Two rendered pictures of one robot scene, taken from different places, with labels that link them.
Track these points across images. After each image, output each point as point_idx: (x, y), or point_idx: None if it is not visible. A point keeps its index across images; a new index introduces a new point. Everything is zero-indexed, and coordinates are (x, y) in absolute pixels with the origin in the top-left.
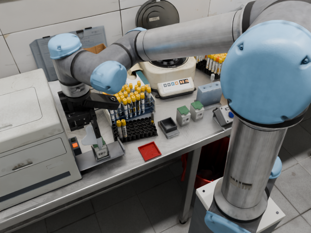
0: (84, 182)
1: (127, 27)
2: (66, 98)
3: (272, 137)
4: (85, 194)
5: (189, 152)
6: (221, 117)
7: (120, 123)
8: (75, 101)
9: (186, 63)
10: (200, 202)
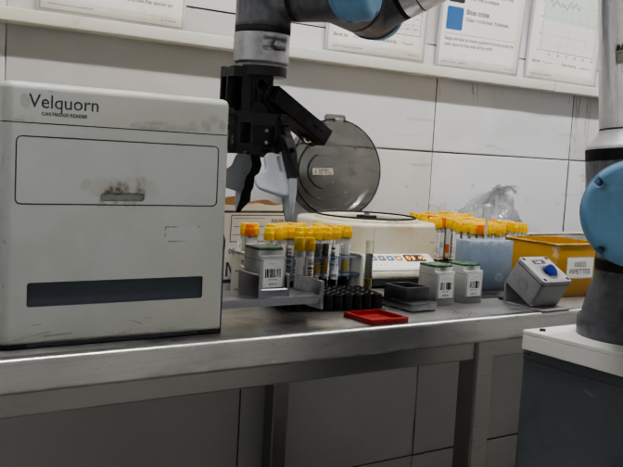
0: (227, 335)
1: None
2: (245, 67)
3: None
4: (229, 365)
5: (463, 389)
6: (527, 278)
7: (303, 241)
8: (264, 71)
9: (415, 222)
10: (539, 379)
